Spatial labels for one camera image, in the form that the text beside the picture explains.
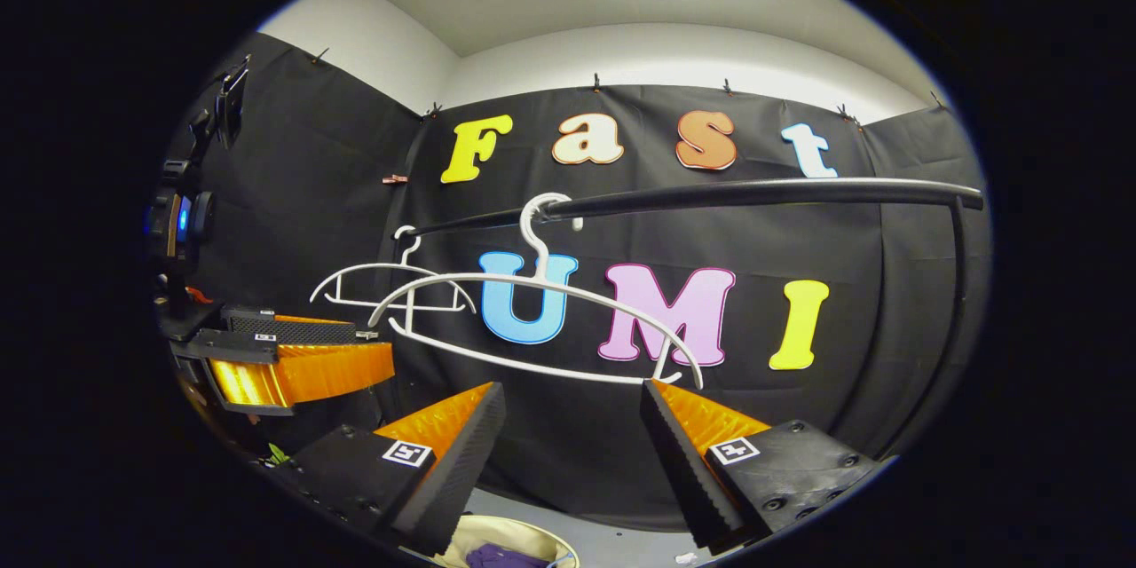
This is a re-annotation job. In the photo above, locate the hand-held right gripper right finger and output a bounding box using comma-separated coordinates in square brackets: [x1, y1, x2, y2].
[639, 379, 888, 553]

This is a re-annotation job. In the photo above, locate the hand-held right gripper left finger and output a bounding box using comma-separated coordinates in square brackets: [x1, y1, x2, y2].
[266, 382, 507, 557]

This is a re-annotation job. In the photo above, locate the beige laundry hamper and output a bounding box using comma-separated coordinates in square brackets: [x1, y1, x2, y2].
[433, 513, 582, 568]

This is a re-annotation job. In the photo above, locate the purple corduroy jacket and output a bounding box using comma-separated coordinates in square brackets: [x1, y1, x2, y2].
[466, 543, 551, 568]

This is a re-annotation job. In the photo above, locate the white plastic hanger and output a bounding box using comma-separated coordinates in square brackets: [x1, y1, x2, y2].
[309, 225, 477, 314]
[367, 193, 705, 391]

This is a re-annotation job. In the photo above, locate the black backdrop cloth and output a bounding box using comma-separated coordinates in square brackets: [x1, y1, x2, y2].
[164, 31, 990, 533]

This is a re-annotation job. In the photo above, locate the row of black backdrop clips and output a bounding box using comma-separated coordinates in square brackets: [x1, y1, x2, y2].
[311, 47, 946, 123]

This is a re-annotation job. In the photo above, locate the black clothes rail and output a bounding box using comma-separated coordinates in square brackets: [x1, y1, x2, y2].
[404, 177, 986, 454]

